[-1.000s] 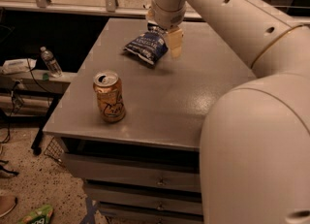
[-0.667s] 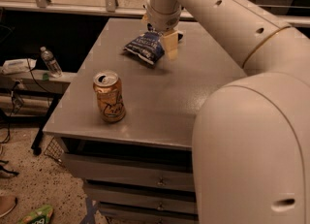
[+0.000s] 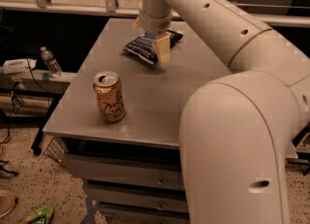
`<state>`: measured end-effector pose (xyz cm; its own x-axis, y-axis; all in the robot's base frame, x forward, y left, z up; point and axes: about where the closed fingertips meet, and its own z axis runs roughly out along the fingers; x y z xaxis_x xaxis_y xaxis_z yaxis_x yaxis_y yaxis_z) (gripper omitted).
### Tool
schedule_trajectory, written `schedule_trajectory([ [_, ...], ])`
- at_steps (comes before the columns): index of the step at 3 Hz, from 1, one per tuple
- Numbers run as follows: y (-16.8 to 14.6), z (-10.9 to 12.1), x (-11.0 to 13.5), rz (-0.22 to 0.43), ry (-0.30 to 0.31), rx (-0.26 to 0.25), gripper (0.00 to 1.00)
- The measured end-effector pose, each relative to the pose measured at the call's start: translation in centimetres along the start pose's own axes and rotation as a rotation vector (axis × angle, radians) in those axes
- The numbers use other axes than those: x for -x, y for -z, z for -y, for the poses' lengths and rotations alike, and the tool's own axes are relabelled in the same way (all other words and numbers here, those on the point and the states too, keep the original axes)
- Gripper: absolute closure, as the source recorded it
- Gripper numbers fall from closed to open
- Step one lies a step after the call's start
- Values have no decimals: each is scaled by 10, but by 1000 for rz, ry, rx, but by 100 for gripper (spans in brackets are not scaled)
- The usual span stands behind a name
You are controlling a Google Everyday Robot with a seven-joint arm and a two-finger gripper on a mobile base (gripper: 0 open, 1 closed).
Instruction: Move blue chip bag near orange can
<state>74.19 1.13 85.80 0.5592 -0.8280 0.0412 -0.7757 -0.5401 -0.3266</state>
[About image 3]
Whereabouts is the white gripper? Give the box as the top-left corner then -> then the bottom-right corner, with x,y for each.
133,9 -> 172,65

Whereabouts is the blue chip bag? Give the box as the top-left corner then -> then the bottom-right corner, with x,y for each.
124,30 -> 183,66

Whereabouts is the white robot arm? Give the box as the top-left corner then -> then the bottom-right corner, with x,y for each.
139,0 -> 310,224

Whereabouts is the orange soda can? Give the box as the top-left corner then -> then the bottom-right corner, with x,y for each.
93,71 -> 126,123

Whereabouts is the green snack bag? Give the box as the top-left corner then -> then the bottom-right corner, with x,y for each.
16,205 -> 54,224

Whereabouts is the grey drawer cabinet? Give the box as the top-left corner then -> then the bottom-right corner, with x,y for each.
46,19 -> 230,224

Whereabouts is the plastic water bottle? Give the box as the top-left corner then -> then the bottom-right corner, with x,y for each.
40,47 -> 62,78

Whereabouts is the grey side bench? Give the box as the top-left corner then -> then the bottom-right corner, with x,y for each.
0,70 -> 76,155

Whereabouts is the white tissue pack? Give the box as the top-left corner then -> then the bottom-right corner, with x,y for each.
1,58 -> 37,75

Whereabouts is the brown shoe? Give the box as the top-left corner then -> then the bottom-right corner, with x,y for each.
0,196 -> 17,218

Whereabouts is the black cable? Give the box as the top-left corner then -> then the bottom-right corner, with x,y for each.
0,58 -> 52,144

